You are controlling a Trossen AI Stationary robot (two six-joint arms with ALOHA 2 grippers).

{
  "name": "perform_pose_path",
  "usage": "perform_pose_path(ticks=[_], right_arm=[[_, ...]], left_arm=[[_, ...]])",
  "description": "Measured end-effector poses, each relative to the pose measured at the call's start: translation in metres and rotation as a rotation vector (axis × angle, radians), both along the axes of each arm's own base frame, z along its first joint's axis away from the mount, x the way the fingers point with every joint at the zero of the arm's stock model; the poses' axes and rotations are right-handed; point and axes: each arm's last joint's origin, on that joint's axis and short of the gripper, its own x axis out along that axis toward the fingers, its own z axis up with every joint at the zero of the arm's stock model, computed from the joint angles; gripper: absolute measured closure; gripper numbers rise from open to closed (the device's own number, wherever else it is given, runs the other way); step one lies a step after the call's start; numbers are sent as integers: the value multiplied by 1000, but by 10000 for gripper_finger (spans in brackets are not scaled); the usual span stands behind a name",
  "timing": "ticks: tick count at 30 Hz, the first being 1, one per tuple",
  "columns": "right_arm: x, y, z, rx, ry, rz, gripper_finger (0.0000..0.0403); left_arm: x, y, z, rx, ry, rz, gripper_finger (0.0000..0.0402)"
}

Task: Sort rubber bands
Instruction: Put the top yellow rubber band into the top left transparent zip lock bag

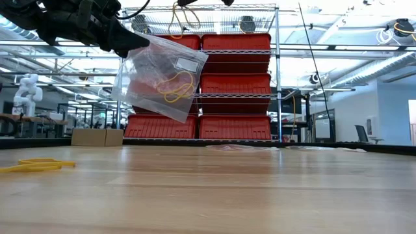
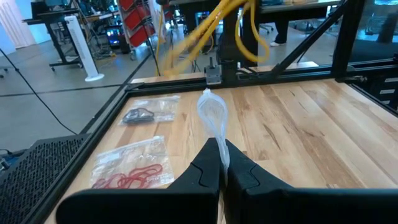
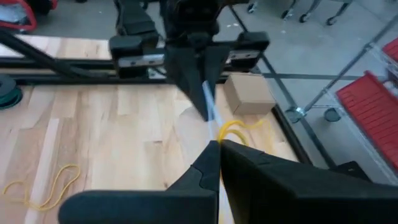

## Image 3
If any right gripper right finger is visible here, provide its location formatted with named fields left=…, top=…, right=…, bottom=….
left=221, top=139, right=398, bottom=224

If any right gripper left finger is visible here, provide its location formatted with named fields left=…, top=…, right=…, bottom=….
left=57, top=140, right=221, bottom=224

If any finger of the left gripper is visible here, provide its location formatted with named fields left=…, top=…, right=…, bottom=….
left=205, top=46, right=231, bottom=94
left=164, top=46, right=210, bottom=121

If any clear plastic zip bag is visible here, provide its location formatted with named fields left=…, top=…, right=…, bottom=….
left=178, top=80, right=280, bottom=224

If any small cardboard box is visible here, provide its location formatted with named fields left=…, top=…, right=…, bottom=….
left=223, top=73, right=277, bottom=116

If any cart caster wheel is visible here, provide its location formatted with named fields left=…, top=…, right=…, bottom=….
left=285, top=106, right=304, bottom=124
left=323, top=108, right=342, bottom=123

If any red plastic bin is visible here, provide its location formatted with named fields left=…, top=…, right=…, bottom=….
left=381, top=37, right=398, bottom=63
left=335, top=70, right=398, bottom=171

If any grey chair base with casters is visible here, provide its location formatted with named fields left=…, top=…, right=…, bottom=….
left=247, top=0, right=354, bottom=26

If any red rimmed floor object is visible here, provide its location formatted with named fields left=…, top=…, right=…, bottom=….
left=0, top=0, right=38, bottom=32

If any black tape roll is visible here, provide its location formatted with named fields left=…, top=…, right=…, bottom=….
left=0, top=74, right=24, bottom=110

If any chrome wire shelf cart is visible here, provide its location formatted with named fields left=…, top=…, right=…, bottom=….
left=284, top=15, right=398, bottom=184

